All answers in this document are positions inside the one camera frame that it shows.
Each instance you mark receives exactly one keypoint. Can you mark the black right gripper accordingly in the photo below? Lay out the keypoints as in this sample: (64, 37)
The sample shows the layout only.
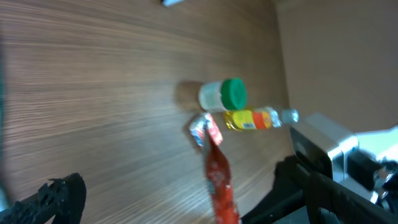
(379, 178)

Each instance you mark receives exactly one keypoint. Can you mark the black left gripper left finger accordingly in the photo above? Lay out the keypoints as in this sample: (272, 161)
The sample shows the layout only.
(62, 201)

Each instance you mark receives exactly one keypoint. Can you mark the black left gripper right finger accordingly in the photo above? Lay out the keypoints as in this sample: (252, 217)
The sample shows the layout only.
(320, 192)

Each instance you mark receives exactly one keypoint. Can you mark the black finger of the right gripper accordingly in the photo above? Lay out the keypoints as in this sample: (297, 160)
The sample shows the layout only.
(286, 197)

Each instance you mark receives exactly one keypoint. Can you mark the red Nescafe coffee sachet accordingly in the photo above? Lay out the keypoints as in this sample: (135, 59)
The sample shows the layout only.
(218, 179)

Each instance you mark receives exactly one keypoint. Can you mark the yellow oil bottle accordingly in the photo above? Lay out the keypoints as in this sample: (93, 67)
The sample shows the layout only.
(262, 118)

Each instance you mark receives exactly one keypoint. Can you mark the white barcode scanner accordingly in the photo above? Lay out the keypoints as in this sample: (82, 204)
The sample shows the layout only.
(169, 3)

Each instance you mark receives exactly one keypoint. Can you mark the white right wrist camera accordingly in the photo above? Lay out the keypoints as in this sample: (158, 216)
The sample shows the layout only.
(323, 145)

